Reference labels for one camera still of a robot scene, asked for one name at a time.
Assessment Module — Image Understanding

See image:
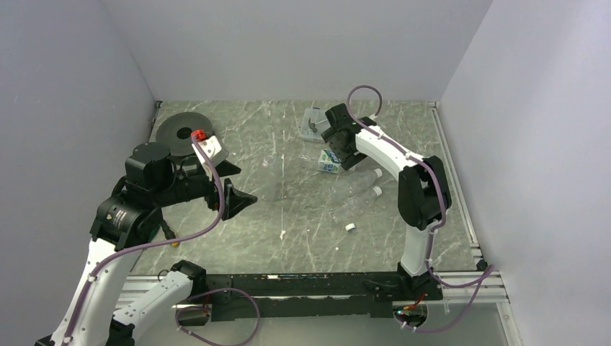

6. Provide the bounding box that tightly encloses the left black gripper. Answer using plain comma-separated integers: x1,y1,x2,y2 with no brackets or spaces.
153,158,257,218

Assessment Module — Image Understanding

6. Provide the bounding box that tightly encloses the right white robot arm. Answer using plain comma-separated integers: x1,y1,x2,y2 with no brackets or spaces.
321,103,452,299

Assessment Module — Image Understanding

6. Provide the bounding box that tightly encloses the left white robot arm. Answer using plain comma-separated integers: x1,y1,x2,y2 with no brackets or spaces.
38,138,257,345

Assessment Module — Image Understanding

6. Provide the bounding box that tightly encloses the labelled water bottle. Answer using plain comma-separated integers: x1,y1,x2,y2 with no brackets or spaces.
317,149,342,174

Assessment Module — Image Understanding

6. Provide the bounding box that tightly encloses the clear bottle white cap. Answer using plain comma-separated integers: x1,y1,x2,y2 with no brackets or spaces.
330,168,383,196

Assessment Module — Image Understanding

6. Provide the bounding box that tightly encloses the yellow tipped screwdriver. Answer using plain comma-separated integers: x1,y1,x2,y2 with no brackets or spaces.
160,220,179,247

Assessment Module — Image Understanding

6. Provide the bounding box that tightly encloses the black spool disc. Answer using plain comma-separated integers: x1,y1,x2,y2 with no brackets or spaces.
155,112,215,157

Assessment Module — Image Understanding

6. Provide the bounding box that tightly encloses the small hammer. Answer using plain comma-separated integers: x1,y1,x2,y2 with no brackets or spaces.
308,117,325,133

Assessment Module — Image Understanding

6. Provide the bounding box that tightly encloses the clear plastic tray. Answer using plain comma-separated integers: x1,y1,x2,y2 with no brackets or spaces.
299,107,330,143

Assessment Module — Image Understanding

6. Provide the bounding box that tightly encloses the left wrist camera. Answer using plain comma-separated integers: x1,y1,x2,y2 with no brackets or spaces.
191,130,229,178

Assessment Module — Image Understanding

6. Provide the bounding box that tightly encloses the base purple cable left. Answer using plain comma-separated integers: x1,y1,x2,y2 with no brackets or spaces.
174,287,261,346

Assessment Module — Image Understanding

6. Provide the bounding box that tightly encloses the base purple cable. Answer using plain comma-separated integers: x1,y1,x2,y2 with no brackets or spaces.
394,267,496,334
174,287,261,346

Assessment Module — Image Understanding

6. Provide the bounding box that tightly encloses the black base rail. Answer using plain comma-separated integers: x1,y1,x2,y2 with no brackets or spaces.
185,271,443,321

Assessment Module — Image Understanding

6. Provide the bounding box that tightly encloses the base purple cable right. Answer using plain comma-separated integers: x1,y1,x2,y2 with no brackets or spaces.
394,267,496,334

